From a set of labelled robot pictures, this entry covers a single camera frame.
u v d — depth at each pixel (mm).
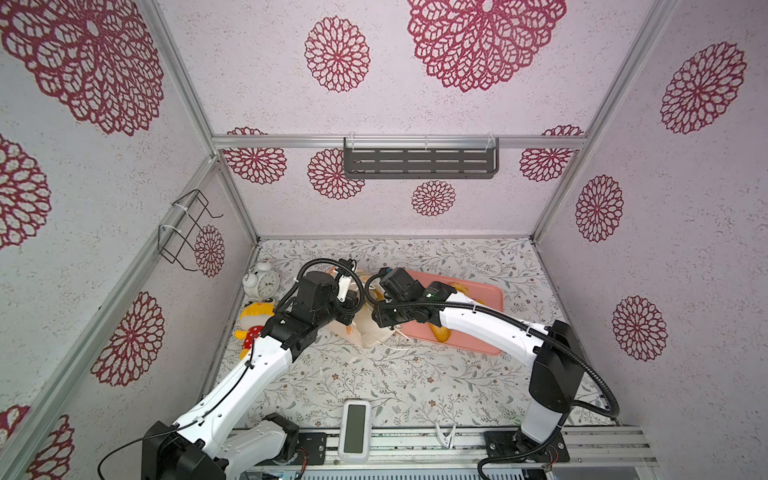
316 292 550
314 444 750
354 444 713
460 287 1001
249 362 473
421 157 919
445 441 740
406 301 613
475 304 532
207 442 389
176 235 749
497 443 732
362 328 792
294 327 547
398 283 617
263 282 973
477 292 1070
